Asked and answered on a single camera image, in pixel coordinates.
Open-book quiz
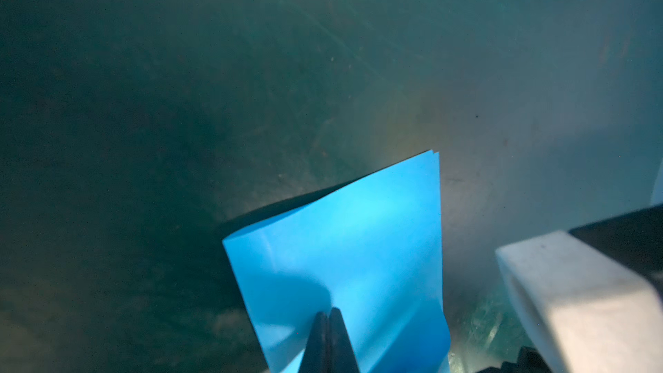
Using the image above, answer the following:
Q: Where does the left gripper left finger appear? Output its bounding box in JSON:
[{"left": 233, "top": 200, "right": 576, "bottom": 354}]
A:
[{"left": 298, "top": 312, "right": 329, "bottom": 373}]

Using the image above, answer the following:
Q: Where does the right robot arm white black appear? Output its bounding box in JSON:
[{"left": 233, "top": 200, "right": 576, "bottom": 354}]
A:
[{"left": 496, "top": 205, "right": 662, "bottom": 372}]

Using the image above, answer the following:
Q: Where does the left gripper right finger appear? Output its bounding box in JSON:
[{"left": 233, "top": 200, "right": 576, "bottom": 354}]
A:
[{"left": 328, "top": 307, "right": 360, "bottom": 373}]

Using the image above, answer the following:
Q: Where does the blue square paper sheet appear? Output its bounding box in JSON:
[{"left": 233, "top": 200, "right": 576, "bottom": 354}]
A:
[{"left": 223, "top": 151, "right": 451, "bottom": 372}]

